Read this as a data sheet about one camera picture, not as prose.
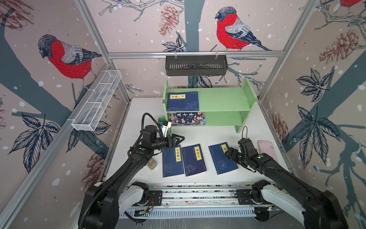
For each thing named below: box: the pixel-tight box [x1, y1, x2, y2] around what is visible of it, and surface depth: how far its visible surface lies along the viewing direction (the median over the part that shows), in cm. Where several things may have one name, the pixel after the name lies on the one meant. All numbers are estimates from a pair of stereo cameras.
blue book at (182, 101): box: [166, 91, 200, 112], surface depth 83 cm
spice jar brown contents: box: [147, 158, 158, 171], surface depth 83 cm
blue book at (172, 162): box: [162, 144, 185, 178], surface depth 87 cm
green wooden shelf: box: [162, 78, 258, 134], surface depth 86 cm
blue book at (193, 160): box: [181, 143, 207, 177], surface depth 87 cm
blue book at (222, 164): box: [208, 142, 239, 176], surface depth 87 cm
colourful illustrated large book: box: [168, 112, 206, 126], surface depth 92 cm
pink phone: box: [257, 140, 279, 162], surface depth 92 cm
